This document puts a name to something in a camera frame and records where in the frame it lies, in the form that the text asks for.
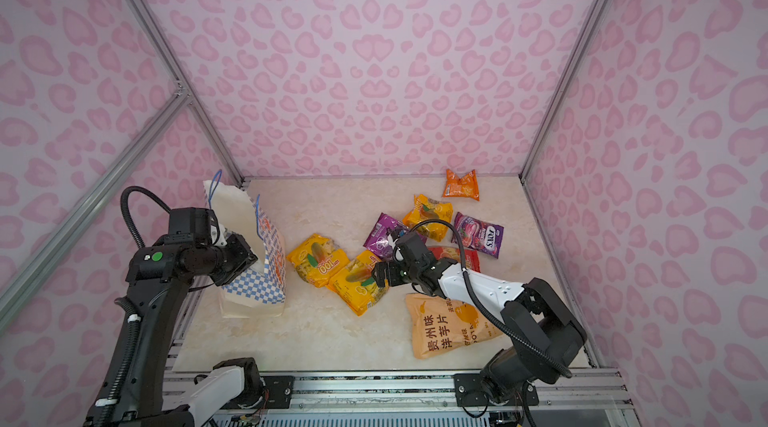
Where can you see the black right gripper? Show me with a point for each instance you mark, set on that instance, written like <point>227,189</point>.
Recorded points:
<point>391,268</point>

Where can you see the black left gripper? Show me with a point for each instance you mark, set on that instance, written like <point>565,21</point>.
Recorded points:
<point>245,256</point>

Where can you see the yellow mango candy bag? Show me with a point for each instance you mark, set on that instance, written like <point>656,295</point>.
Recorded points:
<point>317,259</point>
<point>355,284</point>

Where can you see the blue checkered paper bag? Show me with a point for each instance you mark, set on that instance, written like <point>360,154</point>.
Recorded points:
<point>259,291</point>

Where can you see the orange taro chips bag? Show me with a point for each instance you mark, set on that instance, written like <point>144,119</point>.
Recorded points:
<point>440,326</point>

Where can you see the red fruit candy bag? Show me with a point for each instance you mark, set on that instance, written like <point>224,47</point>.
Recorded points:
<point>472,260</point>

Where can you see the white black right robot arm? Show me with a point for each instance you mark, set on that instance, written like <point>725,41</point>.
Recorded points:
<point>545,335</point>

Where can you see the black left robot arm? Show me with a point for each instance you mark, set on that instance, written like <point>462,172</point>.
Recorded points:
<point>159,279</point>

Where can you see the purple grape candy bag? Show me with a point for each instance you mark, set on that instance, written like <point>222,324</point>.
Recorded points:
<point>383,235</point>

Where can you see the yellow orange candy bag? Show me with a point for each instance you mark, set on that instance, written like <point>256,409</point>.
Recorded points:
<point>426,208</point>

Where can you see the purple Fox's candy bag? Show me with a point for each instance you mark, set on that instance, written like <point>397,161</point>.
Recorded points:
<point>477,235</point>

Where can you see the small orange snack packet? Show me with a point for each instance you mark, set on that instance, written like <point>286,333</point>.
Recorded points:
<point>465,186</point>

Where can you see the diagonal aluminium frame bar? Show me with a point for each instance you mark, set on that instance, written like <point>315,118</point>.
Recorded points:
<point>39,266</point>

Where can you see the aluminium corner frame post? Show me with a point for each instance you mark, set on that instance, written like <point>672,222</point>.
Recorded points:
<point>161,44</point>

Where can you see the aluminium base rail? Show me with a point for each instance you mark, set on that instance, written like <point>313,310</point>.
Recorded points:
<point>591,397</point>

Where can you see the right aluminium corner post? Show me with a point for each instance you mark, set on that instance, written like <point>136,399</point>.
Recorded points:
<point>579,50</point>

